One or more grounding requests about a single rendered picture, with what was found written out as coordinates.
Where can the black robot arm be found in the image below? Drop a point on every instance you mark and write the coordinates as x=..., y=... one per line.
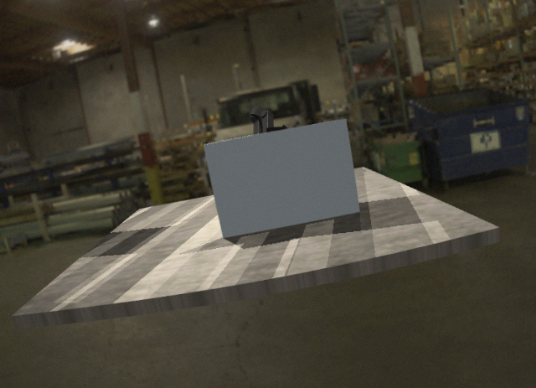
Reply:
x=261, y=119

